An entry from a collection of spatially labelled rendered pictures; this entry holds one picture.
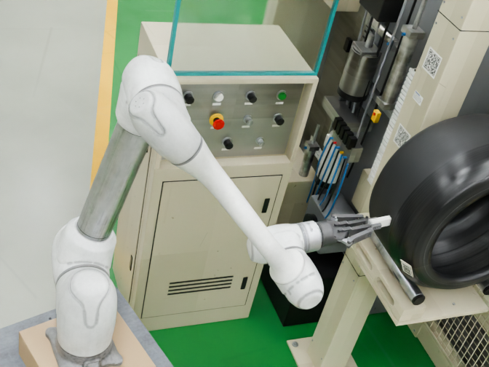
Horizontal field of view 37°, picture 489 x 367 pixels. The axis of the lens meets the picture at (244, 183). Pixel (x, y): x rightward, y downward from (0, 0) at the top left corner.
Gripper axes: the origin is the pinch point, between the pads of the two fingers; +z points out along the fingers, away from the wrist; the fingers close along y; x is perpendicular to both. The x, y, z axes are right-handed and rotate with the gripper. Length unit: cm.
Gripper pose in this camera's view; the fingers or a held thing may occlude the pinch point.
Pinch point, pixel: (379, 222)
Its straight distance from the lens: 220.1
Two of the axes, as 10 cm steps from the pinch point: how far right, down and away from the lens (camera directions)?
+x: -0.6, 7.6, 6.5
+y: -3.2, -6.3, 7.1
